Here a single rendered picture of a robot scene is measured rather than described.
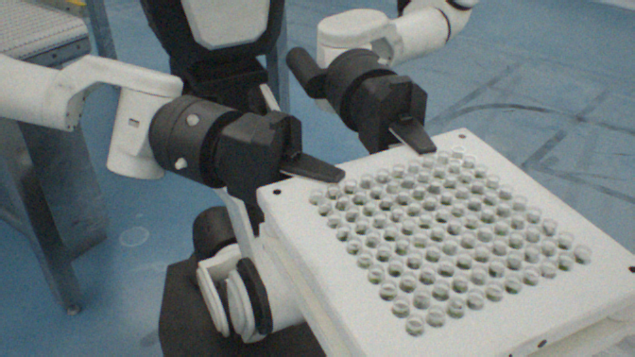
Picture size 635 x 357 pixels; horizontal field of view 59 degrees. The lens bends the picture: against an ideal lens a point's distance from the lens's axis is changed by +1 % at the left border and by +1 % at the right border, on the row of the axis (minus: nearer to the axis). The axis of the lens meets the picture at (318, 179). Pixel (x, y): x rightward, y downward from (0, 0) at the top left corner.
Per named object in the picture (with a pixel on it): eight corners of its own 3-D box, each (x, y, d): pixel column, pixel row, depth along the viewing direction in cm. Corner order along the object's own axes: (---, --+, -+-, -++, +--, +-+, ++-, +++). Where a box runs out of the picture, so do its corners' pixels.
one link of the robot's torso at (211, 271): (198, 291, 145) (192, 255, 138) (269, 266, 152) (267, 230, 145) (224, 351, 131) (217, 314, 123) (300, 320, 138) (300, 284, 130)
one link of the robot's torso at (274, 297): (246, 340, 105) (173, 114, 112) (329, 307, 111) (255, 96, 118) (261, 341, 91) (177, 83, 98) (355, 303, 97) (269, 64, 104)
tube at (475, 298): (459, 365, 44) (474, 304, 40) (449, 352, 45) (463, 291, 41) (472, 359, 45) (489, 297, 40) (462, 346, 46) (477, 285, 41)
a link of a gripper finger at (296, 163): (332, 191, 51) (278, 171, 54) (349, 174, 54) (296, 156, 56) (333, 177, 50) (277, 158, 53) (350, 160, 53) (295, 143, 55)
